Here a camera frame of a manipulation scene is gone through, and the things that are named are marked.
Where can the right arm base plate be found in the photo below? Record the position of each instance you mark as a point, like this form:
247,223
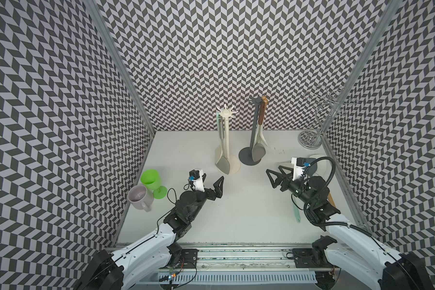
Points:
308,258

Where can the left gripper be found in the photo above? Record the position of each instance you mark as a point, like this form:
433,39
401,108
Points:
211,195

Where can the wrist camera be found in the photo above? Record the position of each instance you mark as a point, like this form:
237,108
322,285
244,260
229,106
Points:
299,165
192,180

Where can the cream spatula wooden handle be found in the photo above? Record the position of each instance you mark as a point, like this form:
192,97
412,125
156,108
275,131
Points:
323,170

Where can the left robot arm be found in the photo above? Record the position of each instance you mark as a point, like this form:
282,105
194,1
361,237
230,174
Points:
122,269

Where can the grey ceramic mug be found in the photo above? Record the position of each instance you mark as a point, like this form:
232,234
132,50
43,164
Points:
140,198

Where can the aluminium front rail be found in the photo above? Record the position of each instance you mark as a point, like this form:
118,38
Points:
242,265

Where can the cream utensil rack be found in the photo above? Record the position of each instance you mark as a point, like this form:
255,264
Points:
226,114

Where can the green plastic goblet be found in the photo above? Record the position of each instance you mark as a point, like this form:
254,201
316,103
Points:
151,180

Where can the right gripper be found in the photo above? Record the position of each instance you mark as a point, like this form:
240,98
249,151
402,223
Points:
280,177

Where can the grey spatula mint handle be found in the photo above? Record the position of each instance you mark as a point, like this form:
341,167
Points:
313,166

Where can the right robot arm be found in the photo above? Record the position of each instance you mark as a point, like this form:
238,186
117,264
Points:
348,246

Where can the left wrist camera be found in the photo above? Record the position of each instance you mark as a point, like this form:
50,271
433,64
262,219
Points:
192,180

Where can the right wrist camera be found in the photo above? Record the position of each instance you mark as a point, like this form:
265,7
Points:
299,165

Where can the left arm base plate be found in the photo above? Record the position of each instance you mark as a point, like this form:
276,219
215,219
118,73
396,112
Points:
185,259

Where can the dark grey utensil rack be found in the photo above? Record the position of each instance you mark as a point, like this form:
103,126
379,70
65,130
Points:
245,154

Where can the cream turner mint handle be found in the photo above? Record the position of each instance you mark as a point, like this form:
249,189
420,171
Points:
296,212

